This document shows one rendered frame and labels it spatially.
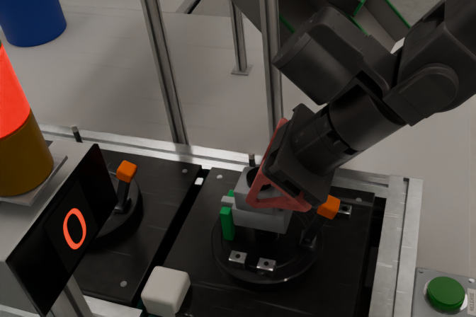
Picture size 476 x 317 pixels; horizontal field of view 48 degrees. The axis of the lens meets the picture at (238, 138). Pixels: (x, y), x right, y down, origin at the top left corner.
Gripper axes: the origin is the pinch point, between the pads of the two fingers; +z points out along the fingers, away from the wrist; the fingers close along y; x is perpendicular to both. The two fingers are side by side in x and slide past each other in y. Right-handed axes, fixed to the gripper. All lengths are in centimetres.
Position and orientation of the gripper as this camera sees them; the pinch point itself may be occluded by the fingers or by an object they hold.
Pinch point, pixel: (259, 186)
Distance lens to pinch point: 61.2
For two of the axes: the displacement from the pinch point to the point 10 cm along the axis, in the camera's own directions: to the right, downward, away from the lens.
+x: 7.6, 6.1, 2.2
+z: -5.6, 4.7, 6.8
